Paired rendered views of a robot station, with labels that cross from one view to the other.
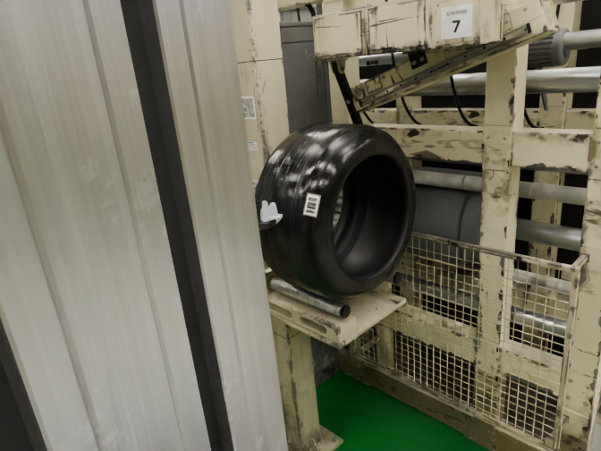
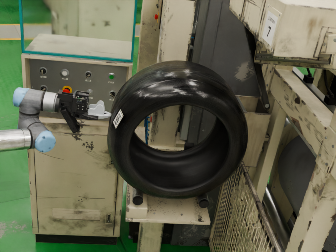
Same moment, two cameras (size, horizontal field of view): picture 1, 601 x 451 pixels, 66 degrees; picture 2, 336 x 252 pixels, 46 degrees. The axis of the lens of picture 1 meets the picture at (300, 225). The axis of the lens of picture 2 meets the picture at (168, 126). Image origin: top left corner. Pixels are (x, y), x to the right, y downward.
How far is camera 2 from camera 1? 100 cm
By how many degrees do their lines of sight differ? 33
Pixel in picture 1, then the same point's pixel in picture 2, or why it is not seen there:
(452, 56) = not seen: hidden behind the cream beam
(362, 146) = (178, 95)
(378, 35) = (247, 11)
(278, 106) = (181, 36)
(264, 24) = not seen: outside the picture
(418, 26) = (259, 17)
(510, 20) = (326, 44)
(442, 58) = not seen: hidden behind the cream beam
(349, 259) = (193, 170)
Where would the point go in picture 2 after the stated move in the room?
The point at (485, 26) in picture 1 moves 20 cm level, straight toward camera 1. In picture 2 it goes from (285, 42) to (226, 45)
